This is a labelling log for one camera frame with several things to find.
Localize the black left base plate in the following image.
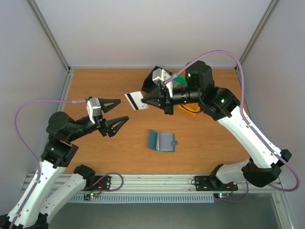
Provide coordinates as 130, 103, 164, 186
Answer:
83, 176, 112, 191

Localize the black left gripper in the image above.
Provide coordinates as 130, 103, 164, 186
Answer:
68, 97, 129, 141

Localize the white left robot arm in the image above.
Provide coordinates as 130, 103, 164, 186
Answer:
0, 97, 129, 229

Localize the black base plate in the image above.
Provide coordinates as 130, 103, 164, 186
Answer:
192, 176, 238, 192
83, 176, 112, 191

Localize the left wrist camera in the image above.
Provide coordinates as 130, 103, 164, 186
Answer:
86, 97, 102, 124

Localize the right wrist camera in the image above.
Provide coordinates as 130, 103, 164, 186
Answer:
152, 68, 173, 97

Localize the yellow plastic bin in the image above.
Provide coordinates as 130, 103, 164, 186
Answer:
177, 103, 202, 116

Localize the teal card holder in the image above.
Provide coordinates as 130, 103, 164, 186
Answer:
148, 130, 178, 152

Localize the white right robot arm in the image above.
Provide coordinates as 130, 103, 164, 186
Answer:
142, 61, 292, 189

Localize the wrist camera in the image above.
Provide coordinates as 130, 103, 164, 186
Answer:
86, 97, 102, 124
152, 68, 173, 97

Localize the white magnetic stripe card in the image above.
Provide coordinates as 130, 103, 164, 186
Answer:
125, 91, 149, 111

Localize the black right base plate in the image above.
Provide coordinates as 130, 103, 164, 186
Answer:
192, 176, 238, 192

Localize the grey slotted cable duct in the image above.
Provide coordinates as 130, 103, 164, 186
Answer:
69, 193, 214, 204

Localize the aluminium front rail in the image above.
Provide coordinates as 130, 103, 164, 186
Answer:
23, 173, 284, 194

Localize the black plastic bin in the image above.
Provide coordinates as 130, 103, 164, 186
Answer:
142, 66, 172, 93

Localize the green plastic bin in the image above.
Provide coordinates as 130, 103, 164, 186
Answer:
173, 76, 187, 86

